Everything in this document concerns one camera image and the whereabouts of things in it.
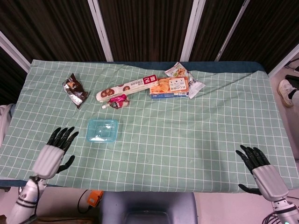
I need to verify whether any white and green snack packet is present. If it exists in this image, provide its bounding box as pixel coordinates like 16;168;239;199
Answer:
164;62;190;78

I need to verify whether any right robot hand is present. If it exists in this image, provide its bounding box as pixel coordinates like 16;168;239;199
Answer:
235;144;290;202

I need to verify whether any long white cookie box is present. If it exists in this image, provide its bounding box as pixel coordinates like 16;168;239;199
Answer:
95;76;159;103

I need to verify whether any black device cable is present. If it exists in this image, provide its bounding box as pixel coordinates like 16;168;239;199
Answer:
77;190;94;214

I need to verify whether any white crumpled snack packet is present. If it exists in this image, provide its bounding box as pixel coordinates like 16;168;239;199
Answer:
186;77;206;99

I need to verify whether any red drink pouch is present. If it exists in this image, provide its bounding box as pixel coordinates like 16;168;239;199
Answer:
101;93;130;110

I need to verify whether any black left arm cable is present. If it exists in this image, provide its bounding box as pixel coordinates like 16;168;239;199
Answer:
16;176;40;210

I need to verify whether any person lower leg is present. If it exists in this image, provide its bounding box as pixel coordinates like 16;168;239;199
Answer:
288;88;299;105

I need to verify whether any white cloth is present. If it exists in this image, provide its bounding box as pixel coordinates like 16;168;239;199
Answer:
0;104;16;147

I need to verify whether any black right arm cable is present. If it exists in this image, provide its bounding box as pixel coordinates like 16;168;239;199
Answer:
262;211;282;224

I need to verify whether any green checked tablecloth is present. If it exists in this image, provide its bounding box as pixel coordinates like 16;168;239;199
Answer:
0;59;299;193

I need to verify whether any blue plastic lid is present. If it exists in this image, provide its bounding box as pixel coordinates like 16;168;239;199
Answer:
86;119;119;141

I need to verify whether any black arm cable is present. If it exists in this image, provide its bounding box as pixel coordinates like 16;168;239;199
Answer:
262;211;282;224
16;176;40;210

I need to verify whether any white sneaker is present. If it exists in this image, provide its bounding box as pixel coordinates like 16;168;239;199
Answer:
277;79;295;108

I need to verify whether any orange and blue cracker box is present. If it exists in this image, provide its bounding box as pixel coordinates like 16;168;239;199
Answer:
149;76;190;99

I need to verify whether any clear plastic container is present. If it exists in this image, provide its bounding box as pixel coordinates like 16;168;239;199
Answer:
88;136;117;143

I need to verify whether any blue grey robot torso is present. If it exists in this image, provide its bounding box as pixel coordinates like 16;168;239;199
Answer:
99;191;199;224

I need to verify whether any orange device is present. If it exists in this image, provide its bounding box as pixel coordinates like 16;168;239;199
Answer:
86;190;104;208

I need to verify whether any white partition frame post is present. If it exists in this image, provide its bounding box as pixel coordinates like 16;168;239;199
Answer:
87;0;114;62
181;0;206;62
214;0;251;62
0;30;31;73
268;43;299;76

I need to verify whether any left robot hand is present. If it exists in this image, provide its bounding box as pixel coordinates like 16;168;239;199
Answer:
32;126;79;180

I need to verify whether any brown snack packet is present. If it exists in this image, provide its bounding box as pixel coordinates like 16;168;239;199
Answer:
62;72;91;110

